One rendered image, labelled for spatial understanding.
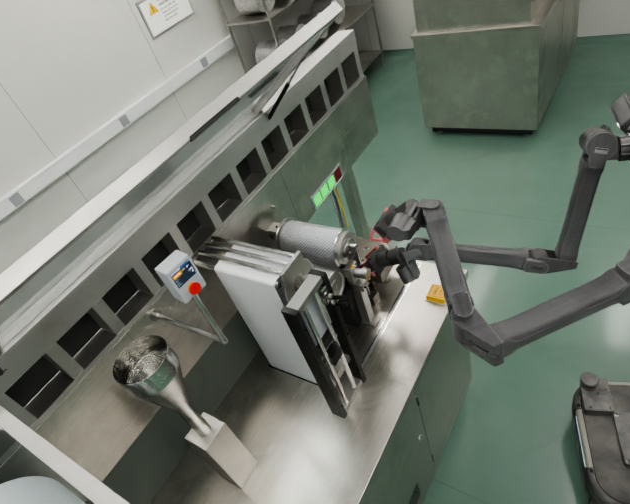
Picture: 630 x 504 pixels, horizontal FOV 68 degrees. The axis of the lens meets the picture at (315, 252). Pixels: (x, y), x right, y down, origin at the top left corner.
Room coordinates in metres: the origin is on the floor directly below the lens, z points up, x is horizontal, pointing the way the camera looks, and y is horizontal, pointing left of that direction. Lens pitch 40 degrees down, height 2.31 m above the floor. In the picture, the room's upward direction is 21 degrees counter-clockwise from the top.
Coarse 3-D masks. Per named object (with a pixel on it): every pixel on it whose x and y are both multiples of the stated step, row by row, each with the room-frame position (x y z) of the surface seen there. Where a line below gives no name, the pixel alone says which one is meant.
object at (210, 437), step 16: (160, 352) 0.87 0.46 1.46; (144, 368) 0.85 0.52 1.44; (176, 384) 0.77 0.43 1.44; (144, 400) 0.75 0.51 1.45; (160, 400) 0.75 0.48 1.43; (176, 400) 0.77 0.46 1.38; (192, 416) 0.79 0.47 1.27; (208, 416) 0.84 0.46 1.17; (192, 432) 0.81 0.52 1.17; (208, 432) 0.79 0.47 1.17; (224, 432) 0.79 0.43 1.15; (208, 448) 0.75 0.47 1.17; (224, 448) 0.77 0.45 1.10; (240, 448) 0.79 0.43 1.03; (224, 464) 0.75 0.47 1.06; (240, 464) 0.77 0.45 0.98; (256, 464) 0.80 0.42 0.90; (240, 480) 0.75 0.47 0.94
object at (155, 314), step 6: (150, 312) 1.07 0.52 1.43; (156, 312) 1.08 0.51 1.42; (150, 318) 1.06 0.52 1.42; (156, 318) 1.07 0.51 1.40; (162, 318) 1.04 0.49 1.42; (168, 318) 1.03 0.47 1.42; (174, 324) 1.00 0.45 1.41; (180, 324) 0.99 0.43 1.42; (186, 324) 0.98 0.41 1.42; (192, 330) 0.95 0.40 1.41; (198, 330) 0.94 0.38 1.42; (204, 330) 0.93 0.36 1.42; (204, 336) 0.92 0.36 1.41; (210, 336) 0.90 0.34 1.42; (216, 336) 0.89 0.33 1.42
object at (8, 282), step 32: (320, 32) 1.35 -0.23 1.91; (224, 96) 0.98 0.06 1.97; (192, 128) 0.90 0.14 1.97; (160, 160) 0.83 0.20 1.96; (128, 192) 0.76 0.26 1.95; (64, 224) 0.69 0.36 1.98; (32, 256) 0.64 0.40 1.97; (96, 256) 1.09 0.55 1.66; (0, 288) 0.59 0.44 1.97; (64, 288) 1.01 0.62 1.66
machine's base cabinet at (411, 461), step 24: (432, 360) 1.02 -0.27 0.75; (456, 360) 1.16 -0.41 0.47; (432, 384) 1.00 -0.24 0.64; (456, 384) 1.14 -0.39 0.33; (408, 408) 0.86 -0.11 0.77; (432, 408) 0.97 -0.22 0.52; (456, 408) 1.11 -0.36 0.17; (408, 432) 0.84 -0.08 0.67; (432, 432) 0.94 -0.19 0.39; (408, 456) 0.81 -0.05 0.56; (432, 456) 0.91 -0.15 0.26; (384, 480) 0.70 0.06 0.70; (408, 480) 0.78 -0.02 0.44
